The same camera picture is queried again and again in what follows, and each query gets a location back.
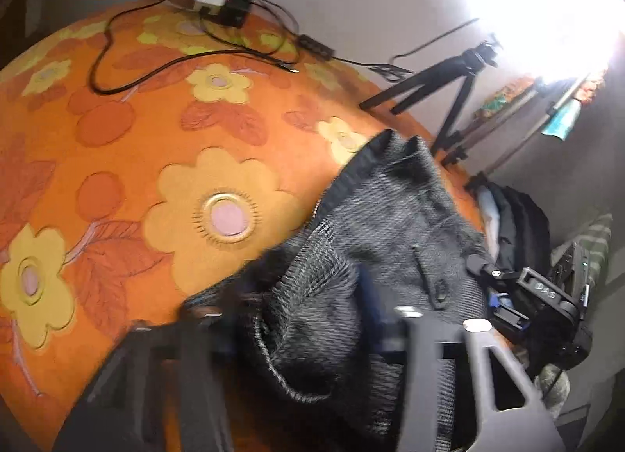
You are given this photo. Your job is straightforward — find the orange floral bed sheet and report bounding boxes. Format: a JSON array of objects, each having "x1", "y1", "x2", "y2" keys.
[{"x1": 0, "y1": 0, "x2": 489, "y2": 452}]

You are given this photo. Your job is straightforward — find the black power adapter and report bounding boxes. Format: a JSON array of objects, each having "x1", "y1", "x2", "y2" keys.
[{"x1": 217, "y1": 0, "x2": 255, "y2": 27}]

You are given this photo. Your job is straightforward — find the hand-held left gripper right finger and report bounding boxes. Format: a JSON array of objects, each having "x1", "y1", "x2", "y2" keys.
[{"x1": 356, "y1": 264, "x2": 567, "y2": 452}]

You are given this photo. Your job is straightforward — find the colourful printed hanging cloth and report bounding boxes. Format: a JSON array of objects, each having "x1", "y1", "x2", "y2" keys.
[{"x1": 471, "y1": 71, "x2": 606, "y2": 141}]

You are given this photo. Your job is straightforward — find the black inline cable controller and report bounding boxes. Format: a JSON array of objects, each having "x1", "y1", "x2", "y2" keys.
[{"x1": 298, "y1": 34, "x2": 338, "y2": 60}]

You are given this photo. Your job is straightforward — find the tall metal light stand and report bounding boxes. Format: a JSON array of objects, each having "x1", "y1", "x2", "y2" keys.
[{"x1": 442, "y1": 76, "x2": 594, "y2": 189}]

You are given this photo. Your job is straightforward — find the bright round ring light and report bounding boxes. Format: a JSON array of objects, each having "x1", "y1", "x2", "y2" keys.
[{"x1": 459, "y1": 0, "x2": 621, "y2": 87}]

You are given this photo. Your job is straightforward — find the person's right hand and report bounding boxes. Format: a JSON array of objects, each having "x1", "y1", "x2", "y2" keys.
[{"x1": 536, "y1": 364, "x2": 571, "y2": 410}]

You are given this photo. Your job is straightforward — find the stack of folded dark clothes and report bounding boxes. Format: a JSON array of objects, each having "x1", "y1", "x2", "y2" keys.
[{"x1": 471, "y1": 181, "x2": 552, "y2": 277}]

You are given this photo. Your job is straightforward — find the grey woven short pants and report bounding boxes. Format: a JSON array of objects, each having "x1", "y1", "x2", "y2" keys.
[{"x1": 186, "y1": 129, "x2": 494, "y2": 452}]

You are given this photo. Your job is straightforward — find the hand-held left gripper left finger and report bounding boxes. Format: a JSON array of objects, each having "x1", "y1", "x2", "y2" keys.
[{"x1": 54, "y1": 293, "x2": 246, "y2": 452}]

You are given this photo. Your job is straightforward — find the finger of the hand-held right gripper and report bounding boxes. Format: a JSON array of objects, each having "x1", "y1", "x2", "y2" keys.
[
  {"x1": 465, "y1": 257, "x2": 521, "y2": 285},
  {"x1": 487, "y1": 292, "x2": 534, "y2": 334}
]

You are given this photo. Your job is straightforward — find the long black looped cable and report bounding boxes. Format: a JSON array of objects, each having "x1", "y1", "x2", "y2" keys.
[{"x1": 89, "y1": 0, "x2": 300, "y2": 94}]

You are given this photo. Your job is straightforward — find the small black tripod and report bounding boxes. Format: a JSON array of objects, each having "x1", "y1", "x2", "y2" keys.
[{"x1": 359, "y1": 39, "x2": 504, "y2": 167}]

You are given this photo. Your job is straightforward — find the ring light black cable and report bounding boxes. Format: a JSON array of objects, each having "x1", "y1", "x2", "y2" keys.
[{"x1": 336, "y1": 18, "x2": 480, "y2": 76}]

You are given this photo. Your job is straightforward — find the green white striped blanket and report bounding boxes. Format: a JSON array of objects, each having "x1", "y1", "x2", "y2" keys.
[{"x1": 552, "y1": 213, "x2": 613, "y2": 287}]

